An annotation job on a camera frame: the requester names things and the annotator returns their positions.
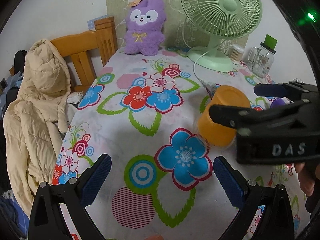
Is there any purple transparent cup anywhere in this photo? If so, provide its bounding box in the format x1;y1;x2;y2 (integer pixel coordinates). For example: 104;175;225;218
270;98;290;109

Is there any beige quilted jacket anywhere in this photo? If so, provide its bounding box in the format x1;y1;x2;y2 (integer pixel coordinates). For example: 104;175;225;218
3;39;71;216

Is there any orange plastic cup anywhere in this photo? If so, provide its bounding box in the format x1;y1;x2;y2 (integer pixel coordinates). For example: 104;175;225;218
194;85;250;148

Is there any beige patterned board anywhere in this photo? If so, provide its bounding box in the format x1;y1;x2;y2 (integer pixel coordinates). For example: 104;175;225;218
105;0;250;53

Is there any cotton swab container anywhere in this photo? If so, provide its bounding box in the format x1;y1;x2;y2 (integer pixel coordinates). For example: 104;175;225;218
228;43;245;65

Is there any purple plush toy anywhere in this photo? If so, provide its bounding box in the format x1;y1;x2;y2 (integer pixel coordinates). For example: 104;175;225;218
124;0;167;56

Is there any white fan cable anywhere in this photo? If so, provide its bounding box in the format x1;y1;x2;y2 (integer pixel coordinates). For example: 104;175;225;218
192;50;218;95

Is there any wooden chair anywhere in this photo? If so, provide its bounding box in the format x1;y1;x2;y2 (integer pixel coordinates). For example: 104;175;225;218
35;16;118;92

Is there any glass mason jar mug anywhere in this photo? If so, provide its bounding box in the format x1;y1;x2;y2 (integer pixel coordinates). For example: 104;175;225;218
247;34;278;78

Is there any right hand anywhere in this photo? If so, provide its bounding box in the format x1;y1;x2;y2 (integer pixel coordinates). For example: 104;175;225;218
294;163;319;197

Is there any green desk fan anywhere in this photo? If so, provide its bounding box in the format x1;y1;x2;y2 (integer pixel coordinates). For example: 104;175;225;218
181;0;263;72

